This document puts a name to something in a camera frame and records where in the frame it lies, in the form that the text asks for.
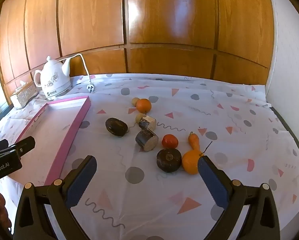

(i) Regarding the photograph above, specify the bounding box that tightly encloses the white ceramic electric kettle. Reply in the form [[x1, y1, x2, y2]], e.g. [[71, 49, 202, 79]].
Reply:
[[34, 56, 71, 93]]

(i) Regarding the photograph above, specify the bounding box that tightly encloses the white kettle base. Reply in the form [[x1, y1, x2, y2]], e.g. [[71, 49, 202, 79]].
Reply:
[[42, 85, 72, 99]]

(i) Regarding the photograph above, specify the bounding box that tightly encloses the bark covered wood log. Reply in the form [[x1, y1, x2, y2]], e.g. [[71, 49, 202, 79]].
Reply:
[[135, 129, 159, 152]]

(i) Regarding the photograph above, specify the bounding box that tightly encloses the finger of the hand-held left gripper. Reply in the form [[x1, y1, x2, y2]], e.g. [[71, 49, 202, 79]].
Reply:
[[15, 136, 36, 156]]

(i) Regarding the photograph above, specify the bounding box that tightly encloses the red tomato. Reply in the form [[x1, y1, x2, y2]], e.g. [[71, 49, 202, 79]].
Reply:
[[162, 134, 179, 149]]

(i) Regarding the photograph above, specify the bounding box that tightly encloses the pale cut wood log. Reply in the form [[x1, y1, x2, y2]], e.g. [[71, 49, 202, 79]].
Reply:
[[139, 115, 157, 130]]

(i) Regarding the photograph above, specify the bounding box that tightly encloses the patterned tissue box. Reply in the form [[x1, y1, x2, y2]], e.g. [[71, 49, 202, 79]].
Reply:
[[10, 81, 39, 110]]

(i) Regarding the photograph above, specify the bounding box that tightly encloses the orange with stem twig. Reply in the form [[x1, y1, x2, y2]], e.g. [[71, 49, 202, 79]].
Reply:
[[182, 141, 212, 175]]

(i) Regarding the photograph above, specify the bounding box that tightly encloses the orange carrot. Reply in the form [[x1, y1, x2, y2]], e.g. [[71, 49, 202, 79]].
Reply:
[[188, 132, 204, 154]]

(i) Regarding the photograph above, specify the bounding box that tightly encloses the round orange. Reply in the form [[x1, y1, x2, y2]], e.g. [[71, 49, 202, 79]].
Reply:
[[136, 99, 152, 114]]

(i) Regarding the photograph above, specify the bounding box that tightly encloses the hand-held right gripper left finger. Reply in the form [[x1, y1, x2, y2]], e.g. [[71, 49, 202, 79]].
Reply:
[[12, 155, 97, 240]]

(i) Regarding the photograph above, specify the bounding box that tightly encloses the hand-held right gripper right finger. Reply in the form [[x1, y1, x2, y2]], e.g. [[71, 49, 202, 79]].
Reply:
[[198, 155, 281, 240]]

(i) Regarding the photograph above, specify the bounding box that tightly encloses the white patterned tablecloth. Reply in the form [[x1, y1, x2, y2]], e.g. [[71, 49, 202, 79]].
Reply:
[[0, 73, 299, 240]]

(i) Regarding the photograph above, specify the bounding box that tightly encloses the dark wood disc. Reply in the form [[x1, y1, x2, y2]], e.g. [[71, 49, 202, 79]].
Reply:
[[105, 118, 128, 138], [157, 148, 182, 173]]

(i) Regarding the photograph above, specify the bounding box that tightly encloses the white power cable with plug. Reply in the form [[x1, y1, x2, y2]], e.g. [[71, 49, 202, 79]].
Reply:
[[58, 53, 96, 93]]

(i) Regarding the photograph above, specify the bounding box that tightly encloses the brown wooden wardrobe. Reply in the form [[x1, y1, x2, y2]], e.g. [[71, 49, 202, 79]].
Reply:
[[0, 0, 275, 105]]

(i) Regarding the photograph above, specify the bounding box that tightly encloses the pink rimmed white tray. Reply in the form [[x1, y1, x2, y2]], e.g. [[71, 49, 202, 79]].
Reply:
[[7, 96, 91, 188]]

